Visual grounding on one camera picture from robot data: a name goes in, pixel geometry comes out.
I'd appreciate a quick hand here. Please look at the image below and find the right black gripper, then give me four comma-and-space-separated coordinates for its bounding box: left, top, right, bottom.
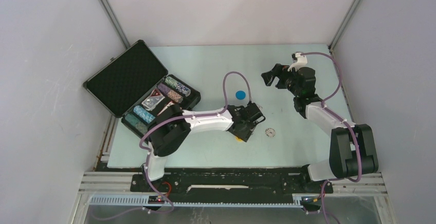
262, 63, 302, 97

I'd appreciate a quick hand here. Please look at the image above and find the red playing card deck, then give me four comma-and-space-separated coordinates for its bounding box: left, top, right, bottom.
157, 101, 175, 116

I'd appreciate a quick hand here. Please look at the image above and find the all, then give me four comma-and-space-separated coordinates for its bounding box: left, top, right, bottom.
148, 88, 165, 103

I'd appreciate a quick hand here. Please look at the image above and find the clear round dealer button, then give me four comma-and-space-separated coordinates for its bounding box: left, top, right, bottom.
141, 99, 158, 110

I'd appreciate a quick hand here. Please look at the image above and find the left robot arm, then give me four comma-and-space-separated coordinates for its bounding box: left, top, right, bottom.
139, 101, 266, 191

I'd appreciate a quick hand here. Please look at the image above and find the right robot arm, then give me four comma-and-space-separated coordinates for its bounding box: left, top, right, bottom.
261, 64, 379, 192

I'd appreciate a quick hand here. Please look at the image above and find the black poker set case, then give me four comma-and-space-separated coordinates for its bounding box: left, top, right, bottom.
83, 40, 201, 137

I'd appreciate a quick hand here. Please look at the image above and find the blue round chip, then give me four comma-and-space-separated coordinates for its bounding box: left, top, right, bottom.
235, 90, 246, 100

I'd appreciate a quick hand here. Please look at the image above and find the white poker chip right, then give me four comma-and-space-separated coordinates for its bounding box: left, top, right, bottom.
265, 128, 276, 138

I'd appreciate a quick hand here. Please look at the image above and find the green and blue chip stack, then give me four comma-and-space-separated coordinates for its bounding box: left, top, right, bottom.
165, 76, 191, 97

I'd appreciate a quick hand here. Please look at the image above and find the purple and orange chip stack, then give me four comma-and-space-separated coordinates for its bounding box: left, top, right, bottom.
157, 83, 183, 103

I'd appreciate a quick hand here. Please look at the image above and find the blue playing card deck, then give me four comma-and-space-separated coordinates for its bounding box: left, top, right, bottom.
141, 88, 165, 111

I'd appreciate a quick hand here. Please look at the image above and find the light blue chip stack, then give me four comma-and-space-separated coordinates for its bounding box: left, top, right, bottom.
133, 105, 155, 124

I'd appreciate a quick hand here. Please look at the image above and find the teal green chip stack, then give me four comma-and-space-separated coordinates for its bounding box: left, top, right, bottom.
125, 114, 148, 137

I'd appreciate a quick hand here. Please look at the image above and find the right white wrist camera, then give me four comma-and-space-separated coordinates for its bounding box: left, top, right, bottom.
288, 52, 307, 71

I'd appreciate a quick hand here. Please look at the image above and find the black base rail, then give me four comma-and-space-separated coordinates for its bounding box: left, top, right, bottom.
130, 167, 333, 204

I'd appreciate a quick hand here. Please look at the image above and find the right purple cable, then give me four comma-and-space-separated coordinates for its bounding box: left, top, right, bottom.
301, 52, 362, 224

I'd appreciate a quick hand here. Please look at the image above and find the purple cable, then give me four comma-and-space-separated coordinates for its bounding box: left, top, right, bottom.
301, 52, 362, 224
139, 71, 253, 216

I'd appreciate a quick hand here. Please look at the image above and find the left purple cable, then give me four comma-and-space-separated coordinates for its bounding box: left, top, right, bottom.
139, 71, 253, 216

